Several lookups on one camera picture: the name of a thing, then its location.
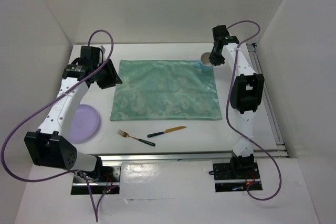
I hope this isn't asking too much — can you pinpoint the gold knife black handle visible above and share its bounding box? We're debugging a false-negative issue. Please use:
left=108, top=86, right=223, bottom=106
left=147, top=126, right=187, bottom=138

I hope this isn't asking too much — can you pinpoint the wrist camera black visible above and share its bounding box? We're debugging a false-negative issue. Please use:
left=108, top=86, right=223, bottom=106
left=78, top=46, right=104, bottom=65
left=212, top=25, right=230, bottom=41

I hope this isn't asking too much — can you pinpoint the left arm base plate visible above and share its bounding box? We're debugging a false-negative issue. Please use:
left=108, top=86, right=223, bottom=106
left=70, top=165, right=121, bottom=195

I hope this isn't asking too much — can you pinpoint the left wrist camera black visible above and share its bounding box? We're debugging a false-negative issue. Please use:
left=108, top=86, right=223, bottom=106
left=78, top=46, right=104, bottom=65

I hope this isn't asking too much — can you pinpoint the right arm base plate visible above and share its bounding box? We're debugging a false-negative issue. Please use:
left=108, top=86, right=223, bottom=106
left=208, top=162, right=263, bottom=193

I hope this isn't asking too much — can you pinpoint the front aluminium rail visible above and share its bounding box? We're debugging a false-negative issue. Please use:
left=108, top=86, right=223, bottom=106
left=41, top=148, right=289, bottom=163

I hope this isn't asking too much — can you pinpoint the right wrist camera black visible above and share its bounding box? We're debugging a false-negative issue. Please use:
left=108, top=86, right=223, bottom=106
left=212, top=25, right=230, bottom=41

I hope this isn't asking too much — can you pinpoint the right side aluminium rail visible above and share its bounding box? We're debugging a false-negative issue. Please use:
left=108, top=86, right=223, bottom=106
left=246, top=42, right=287, bottom=151

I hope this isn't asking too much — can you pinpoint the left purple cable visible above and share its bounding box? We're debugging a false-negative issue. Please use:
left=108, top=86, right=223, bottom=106
left=1, top=29, right=114, bottom=222

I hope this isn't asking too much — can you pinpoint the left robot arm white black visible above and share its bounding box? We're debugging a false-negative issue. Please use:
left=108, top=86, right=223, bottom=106
left=24, top=60, right=122, bottom=182

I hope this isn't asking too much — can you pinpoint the gold fork black handle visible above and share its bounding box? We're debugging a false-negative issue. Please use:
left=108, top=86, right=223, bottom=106
left=117, top=130, right=156, bottom=147

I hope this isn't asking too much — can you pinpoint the aluminium rail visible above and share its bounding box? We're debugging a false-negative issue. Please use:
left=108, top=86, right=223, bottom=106
left=41, top=148, right=289, bottom=163
left=246, top=42, right=287, bottom=151

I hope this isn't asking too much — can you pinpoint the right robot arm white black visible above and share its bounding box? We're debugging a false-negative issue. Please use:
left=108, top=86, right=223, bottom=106
left=209, top=35, right=265, bottom=178

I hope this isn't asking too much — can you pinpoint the purple plastic plate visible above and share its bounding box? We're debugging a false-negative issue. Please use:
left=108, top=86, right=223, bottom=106
left=68, top=104, right=100, bottom=144

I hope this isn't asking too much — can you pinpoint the green patterned cloth placemat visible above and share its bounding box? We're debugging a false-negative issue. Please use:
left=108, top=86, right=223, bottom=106
left=110, top=60, right=222, bottom=121

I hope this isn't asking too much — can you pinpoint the purple cable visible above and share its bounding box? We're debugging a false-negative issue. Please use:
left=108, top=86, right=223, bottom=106
left=225, top=20, right=284, bottom=201
left=1, top=29, right=114, bottom=222

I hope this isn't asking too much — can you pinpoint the light blue mug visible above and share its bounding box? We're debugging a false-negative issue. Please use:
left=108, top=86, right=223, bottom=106
left=194, top=52, right=214, bottom=72

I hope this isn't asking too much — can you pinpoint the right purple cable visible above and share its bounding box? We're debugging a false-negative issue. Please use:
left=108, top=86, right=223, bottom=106
left=225, top=20, right=284, bottom=201

